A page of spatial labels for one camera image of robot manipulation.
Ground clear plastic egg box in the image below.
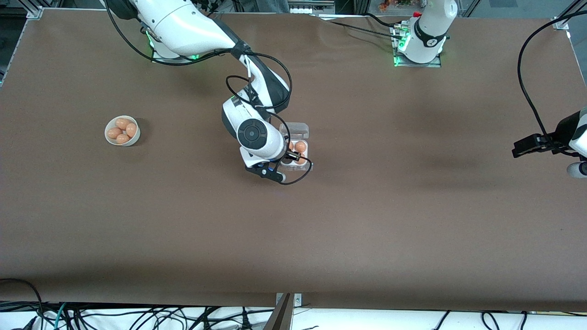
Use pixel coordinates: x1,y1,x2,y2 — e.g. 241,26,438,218
279,122,310,171

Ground white round bowl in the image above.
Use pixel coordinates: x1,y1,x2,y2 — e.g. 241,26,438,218
105,115,141,147

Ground white power strip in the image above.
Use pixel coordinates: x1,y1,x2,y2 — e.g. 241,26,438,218
293,0,335,14

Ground blue grey fabric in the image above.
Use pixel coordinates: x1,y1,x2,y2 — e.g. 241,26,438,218
238,0,290,13

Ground grey metal pole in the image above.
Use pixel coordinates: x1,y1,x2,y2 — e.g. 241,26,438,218
264,293,294,330

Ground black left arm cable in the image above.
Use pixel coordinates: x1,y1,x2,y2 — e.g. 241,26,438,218
517,11,587,143

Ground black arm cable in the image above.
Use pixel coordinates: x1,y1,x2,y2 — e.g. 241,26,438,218
105,0,314,185
517,11,587,143

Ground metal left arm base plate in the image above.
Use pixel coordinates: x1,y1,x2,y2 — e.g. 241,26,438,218
393,25,443,68

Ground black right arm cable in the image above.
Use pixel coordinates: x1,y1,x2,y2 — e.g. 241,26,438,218
105,0,314,185

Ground long black table cable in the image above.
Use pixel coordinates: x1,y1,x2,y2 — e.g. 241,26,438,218
321,17,400,40

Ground short black table cable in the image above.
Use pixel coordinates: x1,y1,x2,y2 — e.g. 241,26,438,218
365,13,397,28

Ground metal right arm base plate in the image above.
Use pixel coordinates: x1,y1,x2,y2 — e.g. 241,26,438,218
151,44,200,63

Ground teal floor cable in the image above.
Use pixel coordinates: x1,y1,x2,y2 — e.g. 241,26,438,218
54,302,69,330

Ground black looped floor cable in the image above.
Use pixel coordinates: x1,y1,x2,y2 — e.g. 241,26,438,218
0,278,44,330

